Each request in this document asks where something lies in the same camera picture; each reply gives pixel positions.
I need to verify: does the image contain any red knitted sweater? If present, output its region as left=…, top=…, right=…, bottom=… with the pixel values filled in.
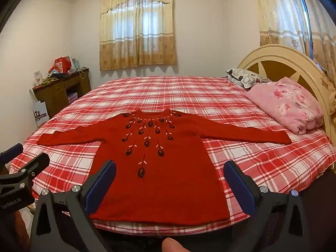
left=38, top=109, right=291, bottom=226

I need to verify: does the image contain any person's right hand thumb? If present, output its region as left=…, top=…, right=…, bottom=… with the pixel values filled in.
left=162, top=238, right=190, bottom=252

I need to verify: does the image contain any white paper shopping bag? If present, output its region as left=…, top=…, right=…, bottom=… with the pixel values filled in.
left=29, top=89, right=50, bottom=128

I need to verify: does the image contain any red white plaid bedsheet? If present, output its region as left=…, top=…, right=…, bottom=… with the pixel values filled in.
left=8, top=76, right=336, bottom=236

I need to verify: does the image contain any brown wooden desk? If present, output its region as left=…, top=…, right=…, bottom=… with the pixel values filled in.
left=33, top=69, right=91, bottom=118

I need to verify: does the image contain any white greeting card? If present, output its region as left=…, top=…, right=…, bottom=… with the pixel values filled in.
left=34, top=71, right=43, bottom=86

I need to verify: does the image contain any red gift bag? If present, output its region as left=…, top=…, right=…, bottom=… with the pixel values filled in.
left=49, top=56, right=71, bottom=74

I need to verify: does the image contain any pink floral folded blanket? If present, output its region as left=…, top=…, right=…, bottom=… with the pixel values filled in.
left=246, top=77, right=324, bottom=135

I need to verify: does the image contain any grey patterned pillow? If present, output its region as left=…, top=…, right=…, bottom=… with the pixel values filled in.
left=226, top=68, right=271, bottom=90

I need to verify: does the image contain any cream wooden headboard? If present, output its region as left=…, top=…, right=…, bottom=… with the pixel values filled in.
left=238, top=44, right=335, bottom=143

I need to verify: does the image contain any beige side window curtain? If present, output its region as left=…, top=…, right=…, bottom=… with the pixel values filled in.
left=252, top=0, right=336, bottom=74

